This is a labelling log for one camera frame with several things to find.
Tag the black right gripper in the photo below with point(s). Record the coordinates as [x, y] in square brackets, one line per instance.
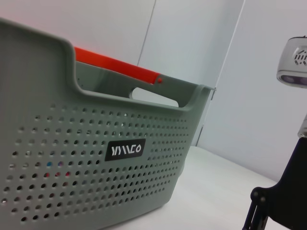
[292, 191]

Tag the grey perforated storage bin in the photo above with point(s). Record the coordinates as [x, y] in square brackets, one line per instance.
[72, 187]

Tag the grey wall panel hinge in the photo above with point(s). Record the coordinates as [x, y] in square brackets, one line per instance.
[213, 93]

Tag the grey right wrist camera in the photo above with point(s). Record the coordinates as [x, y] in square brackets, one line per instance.
[291, 62]

